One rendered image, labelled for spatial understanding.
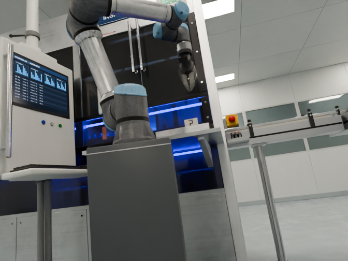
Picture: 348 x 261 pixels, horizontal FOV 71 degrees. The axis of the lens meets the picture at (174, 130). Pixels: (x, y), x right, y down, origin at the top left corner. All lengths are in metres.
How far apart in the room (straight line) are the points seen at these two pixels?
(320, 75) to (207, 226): 5.78
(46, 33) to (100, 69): 1.36
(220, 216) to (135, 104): 0.91
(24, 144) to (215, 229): 1.14
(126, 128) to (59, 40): 1.54
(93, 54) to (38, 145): 0.71
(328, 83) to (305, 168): 2.08
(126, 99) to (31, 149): 0.83
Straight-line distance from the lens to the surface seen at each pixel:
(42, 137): 1.60
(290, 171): 6.22
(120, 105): 0.84
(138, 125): 0.80
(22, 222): 2.10
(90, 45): 1.07
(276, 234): 1.68
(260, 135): 1.63
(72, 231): 1.85
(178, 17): 1.17
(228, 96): 6.42
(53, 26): 2.35
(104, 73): 1.02
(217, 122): 1.53
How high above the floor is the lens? 0.65
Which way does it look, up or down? 13 degrees up
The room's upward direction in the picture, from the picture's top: 8 degrees counter-clockwise
